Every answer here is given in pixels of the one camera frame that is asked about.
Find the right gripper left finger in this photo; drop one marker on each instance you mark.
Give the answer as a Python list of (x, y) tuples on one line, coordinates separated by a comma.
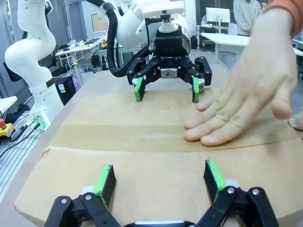
[(106, 182)]

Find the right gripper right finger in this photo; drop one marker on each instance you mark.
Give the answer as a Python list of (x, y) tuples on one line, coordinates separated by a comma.
[(214, 179)]

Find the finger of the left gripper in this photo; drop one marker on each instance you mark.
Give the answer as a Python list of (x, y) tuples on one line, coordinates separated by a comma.
[(195, 91), (139, 89)]

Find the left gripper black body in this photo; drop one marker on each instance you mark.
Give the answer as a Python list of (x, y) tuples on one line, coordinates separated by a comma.
[(171, 45)]

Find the brown cardboard box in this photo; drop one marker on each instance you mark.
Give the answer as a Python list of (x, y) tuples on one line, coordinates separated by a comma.
[(154, 177)]

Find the orange sleeved right forearm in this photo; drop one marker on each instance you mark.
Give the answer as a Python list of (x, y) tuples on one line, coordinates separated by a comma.
[(296, 11)]

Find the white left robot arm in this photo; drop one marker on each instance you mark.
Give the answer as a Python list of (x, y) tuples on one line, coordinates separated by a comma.
[(28, 52)]

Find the person's right hand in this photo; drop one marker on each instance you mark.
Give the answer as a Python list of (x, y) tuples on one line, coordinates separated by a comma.
[(255, 78)]

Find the person's left hand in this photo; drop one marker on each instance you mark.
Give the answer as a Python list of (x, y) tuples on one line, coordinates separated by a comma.
[(297, 123)]

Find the brown packing tape strip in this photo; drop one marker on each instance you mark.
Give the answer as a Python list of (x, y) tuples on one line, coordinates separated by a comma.
[(118, 137)]

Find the white office desk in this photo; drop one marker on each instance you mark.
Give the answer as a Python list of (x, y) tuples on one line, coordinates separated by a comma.
[(225, 39)]

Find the black computer tower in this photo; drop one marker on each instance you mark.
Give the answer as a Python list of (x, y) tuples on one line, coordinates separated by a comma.
[(65, 89)]

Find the cluttered white workbench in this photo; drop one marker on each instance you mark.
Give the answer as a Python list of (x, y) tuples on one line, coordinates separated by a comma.
[(78, 47)]

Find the grey shirted background person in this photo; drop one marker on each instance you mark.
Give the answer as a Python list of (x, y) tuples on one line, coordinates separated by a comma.
[(245, 16)]

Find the yellow red emergency stop button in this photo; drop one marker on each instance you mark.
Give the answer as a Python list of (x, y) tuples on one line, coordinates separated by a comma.
[(6, 128)]

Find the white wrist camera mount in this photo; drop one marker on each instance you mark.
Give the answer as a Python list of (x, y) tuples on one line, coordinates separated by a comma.
[(163, 8)]

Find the white framed wall screen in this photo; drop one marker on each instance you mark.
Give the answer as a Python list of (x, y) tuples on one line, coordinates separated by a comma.
[(99, 22)]

